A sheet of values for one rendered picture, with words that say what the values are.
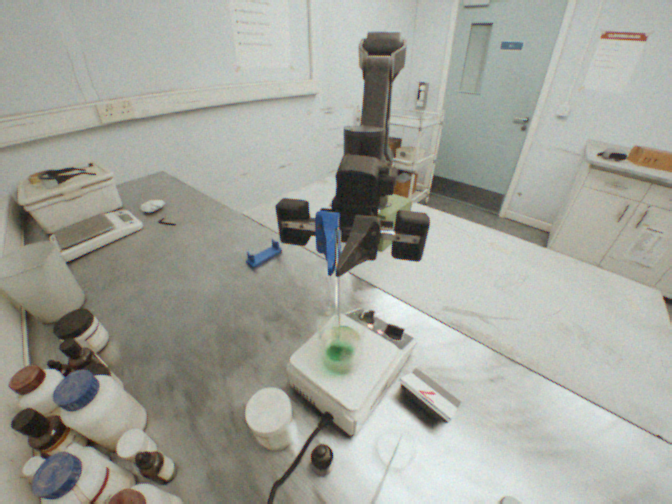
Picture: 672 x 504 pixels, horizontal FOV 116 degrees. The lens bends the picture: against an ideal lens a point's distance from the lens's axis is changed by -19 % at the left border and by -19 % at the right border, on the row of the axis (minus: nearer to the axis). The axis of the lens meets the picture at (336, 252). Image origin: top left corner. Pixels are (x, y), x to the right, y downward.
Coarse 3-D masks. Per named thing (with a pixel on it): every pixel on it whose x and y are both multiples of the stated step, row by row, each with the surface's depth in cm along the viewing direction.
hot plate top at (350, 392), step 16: (368, 336) 40; (304, 352) 38; (368, 352) 38; (384, 352) 38; (304, 368) 36; (320, 368) 36; (368, 368) 36; (384, 368) 36; (320, 384) 34; (336, 384) 34; (352, 384) 34; (368, 384) 34; (336, 400) 32; (352, 400) 32
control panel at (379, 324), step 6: (378, 318) 50; (372, 324) 46; (378, 324) 47; (384, 324) 48; (372, 330) 44; (384, 330) 45; (384, 336) 43; (402, 336) 45; (408, 336) 46; (396, 342) 42; (402, 342) 43; (408, 342) 44; (402, 348) 41
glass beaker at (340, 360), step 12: (324, 312) 34; (348, 312) 35; (360, 312) 34; (324, 324) 35; (348, 324) 36; (360, 324) 35; (324, 348) 32; (336, 348) 30; (348, 348) 30; (360, 348) 32; (324, 360) 34; (336, 360) 32; (348, 360) 32; (360, 360) 35; (336, 372) 34; (348, 372) 34
